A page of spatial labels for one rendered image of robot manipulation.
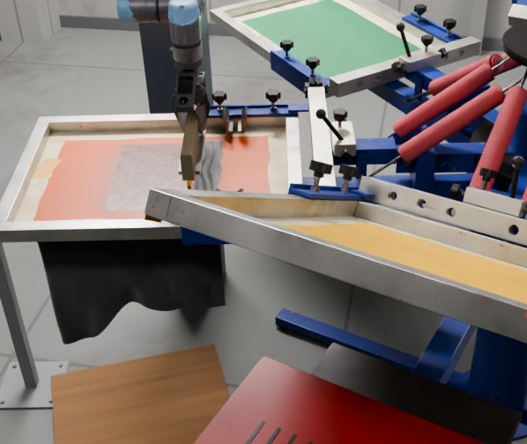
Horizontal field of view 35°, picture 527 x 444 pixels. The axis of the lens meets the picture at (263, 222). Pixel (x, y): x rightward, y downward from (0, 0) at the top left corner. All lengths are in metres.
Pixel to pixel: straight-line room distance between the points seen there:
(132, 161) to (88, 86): 2.68
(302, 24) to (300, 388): 1.97
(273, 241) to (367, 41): 2.06
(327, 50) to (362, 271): 2.03
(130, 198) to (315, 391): 0.96
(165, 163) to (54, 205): 0.34
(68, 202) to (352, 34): 1.34
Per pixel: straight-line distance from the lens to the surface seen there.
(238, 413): 1.45
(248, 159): 2.37
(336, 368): 1.73
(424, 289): 1.01
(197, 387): 2.98
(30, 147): 2.48
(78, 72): 5.24
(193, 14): 2.09
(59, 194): 2.31
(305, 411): 1.45
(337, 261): 1.04
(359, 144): 2.27
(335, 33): 3.14
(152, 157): 2.41
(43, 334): 3.33
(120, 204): 2.23
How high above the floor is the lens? 2.20
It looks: 36 degrees down
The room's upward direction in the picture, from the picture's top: 2 degrees counter-clockwise
